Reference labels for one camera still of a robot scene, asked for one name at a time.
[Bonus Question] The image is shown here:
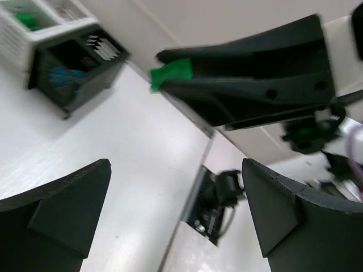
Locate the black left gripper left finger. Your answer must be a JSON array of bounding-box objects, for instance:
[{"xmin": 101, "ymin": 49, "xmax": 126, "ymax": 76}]
[{"xmin": 1, "ymin": 159, "xmax": 111, "ymax": 271}]

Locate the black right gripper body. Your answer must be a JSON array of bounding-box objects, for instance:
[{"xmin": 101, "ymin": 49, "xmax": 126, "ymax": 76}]
[{"xmin": 281, "ymin": 102, "xmax": 347, "ymax": 155}]

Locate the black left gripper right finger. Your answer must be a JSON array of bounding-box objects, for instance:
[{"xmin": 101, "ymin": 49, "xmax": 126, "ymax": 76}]
[{"xmin": 242, "ymin": 159, "xmax": 362, "ymax": 271}]

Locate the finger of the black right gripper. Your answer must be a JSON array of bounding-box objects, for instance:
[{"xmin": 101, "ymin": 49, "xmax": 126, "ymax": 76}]
[
  {"xmin": 155, "ymin": 14, "xmax": 329, "ymax": 78},
  {"xmin": 160, "ymin": 71, "xmax": 335, "ymax": 129}
]

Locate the small green lego brick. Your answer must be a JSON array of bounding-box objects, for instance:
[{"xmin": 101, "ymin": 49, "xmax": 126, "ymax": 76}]
[{"xmin": 149, "ymin": 58, "xmax": 193, "ymax": 92}]

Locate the cyan long lego brick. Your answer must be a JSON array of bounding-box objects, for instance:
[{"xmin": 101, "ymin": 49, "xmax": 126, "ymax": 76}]
[{"xmin": 48, "ymin": 66, "xmax": 85, "ymax": 86}]

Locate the green square lego brick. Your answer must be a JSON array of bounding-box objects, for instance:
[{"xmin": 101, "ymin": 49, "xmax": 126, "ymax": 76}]
[{"xmin": 15, "ymin": 12, "xmax": 40, "ymax": 31}]

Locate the black slotted container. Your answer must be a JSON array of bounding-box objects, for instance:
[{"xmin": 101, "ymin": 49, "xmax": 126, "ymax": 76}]
[{"xmin": 27, "ymin": 24, "xmax": 130, "ymax": 118}]

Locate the white slotted container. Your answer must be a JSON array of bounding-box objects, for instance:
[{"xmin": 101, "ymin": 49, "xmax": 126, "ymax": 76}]
[{"xmin": 1, "ymin": 0, "xmax": 99, "ymax": 72}]

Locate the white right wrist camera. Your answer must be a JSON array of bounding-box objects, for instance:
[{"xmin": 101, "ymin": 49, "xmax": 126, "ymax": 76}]
[{"xmin": 323, "ymin": 15, "xmax": 362, "ymax": 95}]

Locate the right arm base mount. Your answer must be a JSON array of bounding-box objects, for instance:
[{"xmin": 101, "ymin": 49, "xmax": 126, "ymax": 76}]
[{"xmin": 181, "ymin": 165, "xmax": 246, "ymax": 246}]

